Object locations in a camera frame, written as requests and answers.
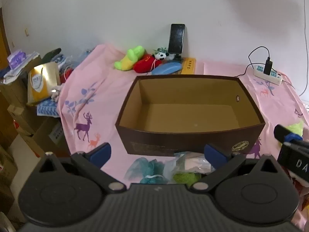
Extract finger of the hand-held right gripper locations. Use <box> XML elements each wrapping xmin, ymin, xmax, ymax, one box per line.
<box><xmin>274</xmin><ymin>124</ymin><xmax>304</xmax><ymax>147</ymax></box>

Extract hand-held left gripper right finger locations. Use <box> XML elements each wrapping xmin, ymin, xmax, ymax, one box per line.
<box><xmin>191</xmin><ymin>144</ymin><xmax>282</xmax><ymax>194</ymax></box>

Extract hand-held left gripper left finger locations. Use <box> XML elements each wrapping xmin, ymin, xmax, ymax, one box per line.
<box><xmin>39</xmin><ymin>142</ymin><xmax>126</xmax><ymax>194</ymax></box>

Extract clear bag with white cloth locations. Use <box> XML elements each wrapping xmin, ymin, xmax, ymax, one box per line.
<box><xmin>169</xmin><ymin>151</ymin><xmax>215</xmax><ymax>174</ymax></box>

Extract green fluffy towel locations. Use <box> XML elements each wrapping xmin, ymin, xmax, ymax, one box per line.
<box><xmin>172</xmin><ymin>171</ymin><xmax>202</xmax><ymax>184</ymax></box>

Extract teal mesh bath pouf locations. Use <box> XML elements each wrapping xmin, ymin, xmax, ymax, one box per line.
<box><xmin>124</xmin><ymin>157</ymin><xmax>168</xmax><ymax>184</ymax></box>

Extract brown cardboard box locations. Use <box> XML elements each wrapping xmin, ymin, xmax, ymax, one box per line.
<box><xmin>115</xmin><ymin>75</ymin><xmax>266</xmax><ymax>157</ymax></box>

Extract yellow-green fluffy toy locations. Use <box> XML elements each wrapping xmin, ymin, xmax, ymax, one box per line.
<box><xmin>285</xmin><ymin>120</ymin><xmax>304</xmax><ymax>137</ymax></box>

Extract white power strip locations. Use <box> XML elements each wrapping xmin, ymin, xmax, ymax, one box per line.
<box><xmin>253</xmin><ymin>64</ymin><xmax>283</xmax><ymax>85</ymax></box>

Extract cardboard storage box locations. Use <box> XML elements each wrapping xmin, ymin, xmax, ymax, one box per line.
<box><xmin>7</xmin><ymin>104</ymin><xmax>70</xmax><ymax>157</ymax></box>

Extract black charger plug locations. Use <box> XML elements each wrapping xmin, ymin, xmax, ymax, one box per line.
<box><xmin>264</xmin><ymin>57</ymin><xmax>273</xmax><ymax>75</ymax></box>

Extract blue patterned cloth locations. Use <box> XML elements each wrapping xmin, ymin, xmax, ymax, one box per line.
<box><xmin>36</xmin><ymin>100</ymin><xmax>61</xmax><ymax>118</ymax></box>

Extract pink deer print tablecloth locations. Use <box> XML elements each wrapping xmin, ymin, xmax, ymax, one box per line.
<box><xmin>58</xmin><ymin>44</ymin><xmax>309</xmax><ymax>231</ymax></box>

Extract yellow tissue pack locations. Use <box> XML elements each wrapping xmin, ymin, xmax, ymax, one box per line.
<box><xmin>26</xmin><ymin>61</ymin><xmax>61</xmax><ymax>106</ymax></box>

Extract green and yellow plush toy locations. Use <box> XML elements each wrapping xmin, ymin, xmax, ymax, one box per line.
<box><xmin>114</xmin><ymin>45</ymin><xmax>145</xmax><ymax>71</ymax></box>

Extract red plush toy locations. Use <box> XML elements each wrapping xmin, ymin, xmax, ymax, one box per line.
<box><xmin>133</xmin><ymin>54</ymin><xmax>163</xmax><ymax>73</ymax></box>

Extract blue glasses case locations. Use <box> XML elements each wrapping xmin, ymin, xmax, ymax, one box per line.
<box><xmin>152</xmin><ymin>62</ymin><xmax>182</xmax><ymax>75</ymax></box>

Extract dark green cloth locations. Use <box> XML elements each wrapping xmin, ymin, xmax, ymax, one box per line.
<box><xmin>42</xmin><ymin>48</ymin><xmax>62</xmax><ymax>63</ymax></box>

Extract small panda plush toy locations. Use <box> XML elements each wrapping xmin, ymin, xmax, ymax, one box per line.
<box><xmin>153</xmin><ymin>48</ymin><xmax>175</xmax><ymax>61</ymax></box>

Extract black smartphone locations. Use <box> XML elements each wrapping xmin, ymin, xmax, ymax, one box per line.
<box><xmin>168</xmin><ymin>24</ymin><xmax>185</xmax><ymax>54</ymax></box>

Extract purple tissue box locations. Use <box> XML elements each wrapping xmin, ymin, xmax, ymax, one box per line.
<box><xmin>7</xmin><ymin>50</ymin><xmax>27</xmax><ymax>70</ymax></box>

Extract wooden cabinet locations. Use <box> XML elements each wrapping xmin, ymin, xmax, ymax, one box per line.
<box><xmin>0</xmin><ymin>7</ymin><xmax>11</xmax><ymax>56</ymax></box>

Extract black charging cable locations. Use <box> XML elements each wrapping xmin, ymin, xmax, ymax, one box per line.
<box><xmin>235</xmin><ymin>46</ymin><xmax>271</xmax><ymax>78</ymax></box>

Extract white wall cable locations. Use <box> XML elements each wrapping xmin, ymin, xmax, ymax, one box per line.
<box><xmin>299</xmin><ymin>0</ymin><xmax>309</xmax><ymax>97</ymax></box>

